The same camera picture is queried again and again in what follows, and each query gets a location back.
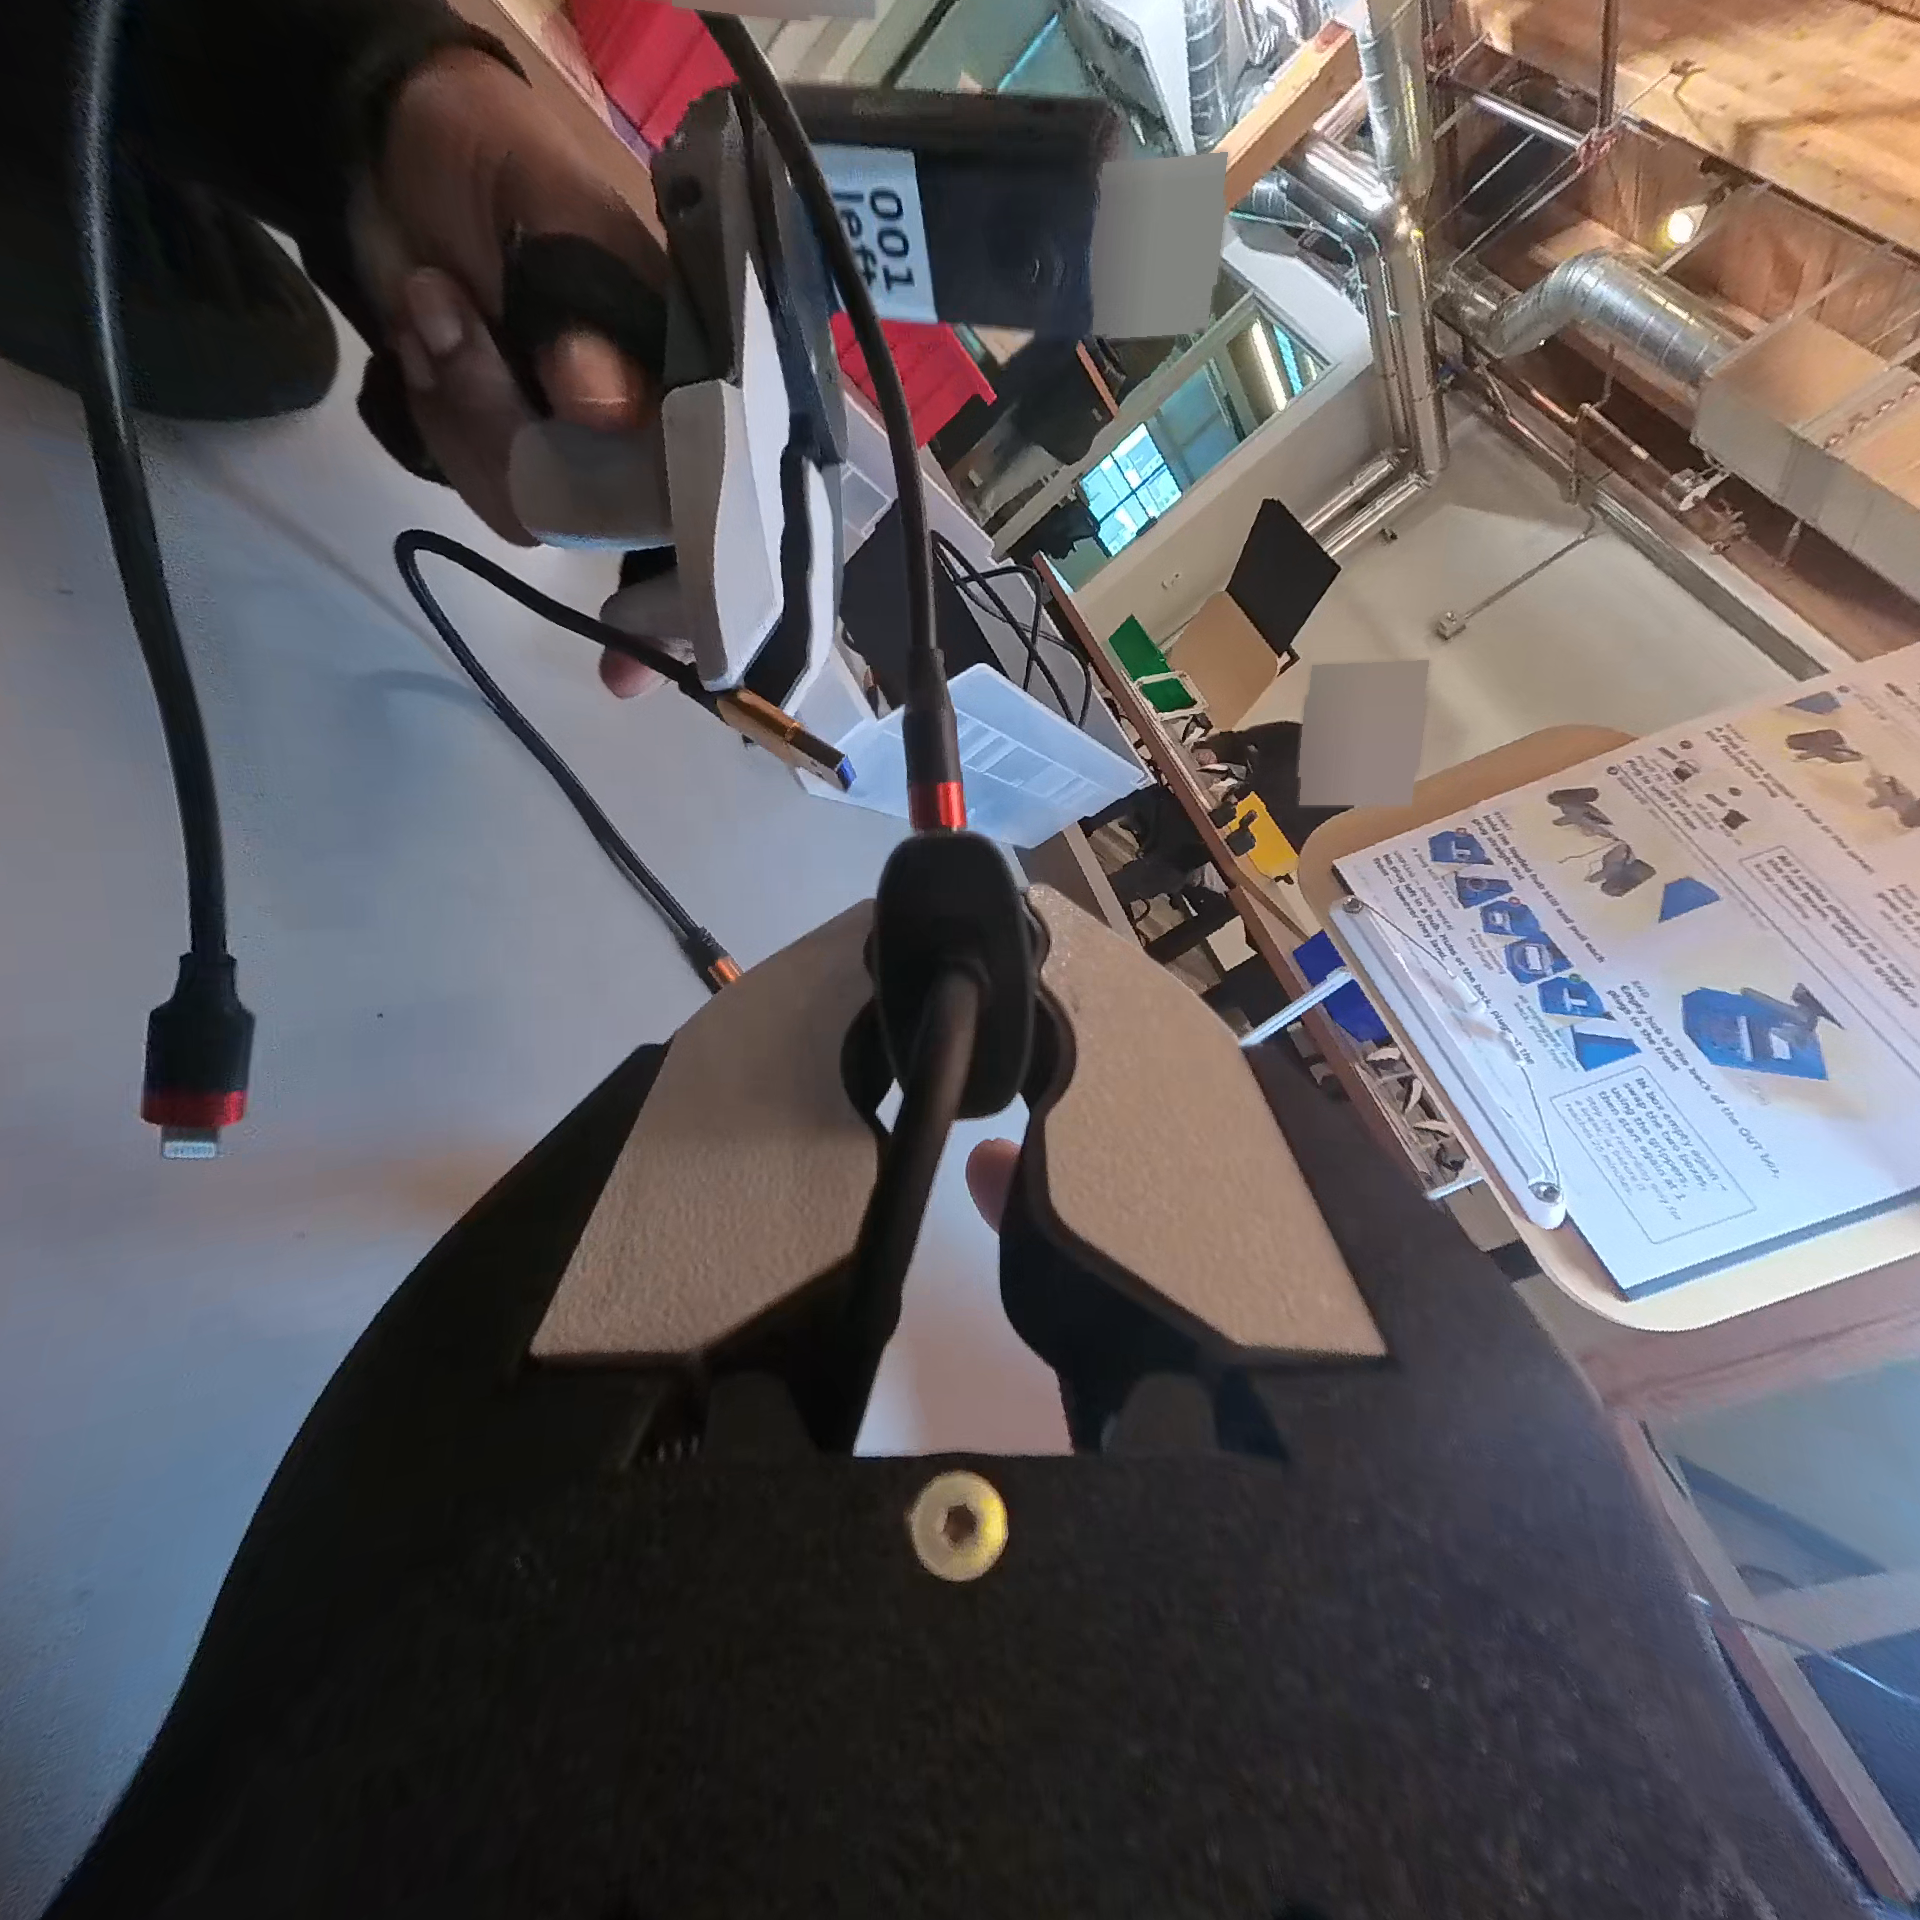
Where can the person's left hand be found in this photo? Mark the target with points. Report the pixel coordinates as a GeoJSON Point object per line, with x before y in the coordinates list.
{"type": "Point", "coordinates": [450, 225]}

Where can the blue box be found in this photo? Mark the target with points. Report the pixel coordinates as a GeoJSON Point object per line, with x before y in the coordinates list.
{"type": "Point", "coordinates": [1336, 984]}

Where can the yellow tool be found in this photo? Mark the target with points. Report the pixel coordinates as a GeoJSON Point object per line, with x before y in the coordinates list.
{"type": "Point", "coordinates": [1259, 836]}

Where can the printed sign board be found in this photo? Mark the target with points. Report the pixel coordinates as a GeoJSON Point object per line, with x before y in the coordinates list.
{"type": "Point", "coordinates": [1680, 973]}

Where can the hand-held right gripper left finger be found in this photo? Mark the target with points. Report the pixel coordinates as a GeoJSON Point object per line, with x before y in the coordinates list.
{"type": "Point", "coordinates": [704, 1200]}

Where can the silver air duct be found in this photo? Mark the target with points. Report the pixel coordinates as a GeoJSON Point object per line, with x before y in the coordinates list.
{"type": "Point", "coordinates": [1621, 316]}

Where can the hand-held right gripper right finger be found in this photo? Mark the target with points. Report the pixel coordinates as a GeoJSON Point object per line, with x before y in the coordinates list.
{"type": "Point", "coordinates": [1201, 1200]}

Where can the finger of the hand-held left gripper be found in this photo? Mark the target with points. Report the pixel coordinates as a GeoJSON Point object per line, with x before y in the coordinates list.
{"type": "Point", "coordinates": [751, 523]}
{"type": "Point", "coordinates": [833, 629]}

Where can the red ribbed bin white label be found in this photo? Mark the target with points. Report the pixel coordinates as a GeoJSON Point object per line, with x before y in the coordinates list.
{"type": "Point", "coordinates": [644, 60]}

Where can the clear plastic bin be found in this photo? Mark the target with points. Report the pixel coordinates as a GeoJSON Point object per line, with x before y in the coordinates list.
{"type": "Point", "coordinates": [1036, 749]}

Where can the person's left forearm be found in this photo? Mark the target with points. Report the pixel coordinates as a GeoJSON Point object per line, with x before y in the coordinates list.
{"type": "Point", "coordinates": [181, 118]}

